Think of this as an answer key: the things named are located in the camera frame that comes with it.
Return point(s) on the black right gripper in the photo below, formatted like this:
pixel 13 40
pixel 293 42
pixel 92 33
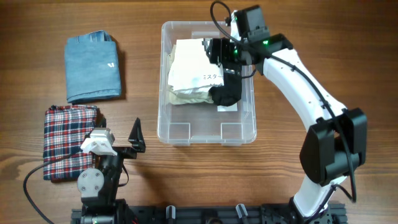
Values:
pixel 224 58

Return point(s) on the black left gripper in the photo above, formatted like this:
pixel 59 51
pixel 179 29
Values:
pixel 137 140

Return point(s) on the white printed t-shirt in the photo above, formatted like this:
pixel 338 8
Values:
pixel 191 67

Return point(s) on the black garment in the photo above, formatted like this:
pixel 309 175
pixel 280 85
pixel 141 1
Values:
pixel 230 92

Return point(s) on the cream cloth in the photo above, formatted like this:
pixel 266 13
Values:
pixel 182 97

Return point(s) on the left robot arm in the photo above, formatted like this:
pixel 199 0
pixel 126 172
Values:
pixel 98 186

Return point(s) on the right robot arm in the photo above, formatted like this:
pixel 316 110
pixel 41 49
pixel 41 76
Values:
pixel 335 142

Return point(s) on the white label in bin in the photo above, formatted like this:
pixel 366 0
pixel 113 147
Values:
pixel 231 108

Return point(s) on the clear plastic storage bin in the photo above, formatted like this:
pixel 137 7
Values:
pixel 201 123

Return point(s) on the red plaid folded shirt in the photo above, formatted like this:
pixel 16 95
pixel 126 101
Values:
pixel 65 128

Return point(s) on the blue denim folded jeans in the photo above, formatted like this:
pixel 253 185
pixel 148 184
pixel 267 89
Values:
pixel 92 68

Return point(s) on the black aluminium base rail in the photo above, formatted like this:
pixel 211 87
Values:
pixel 264 214

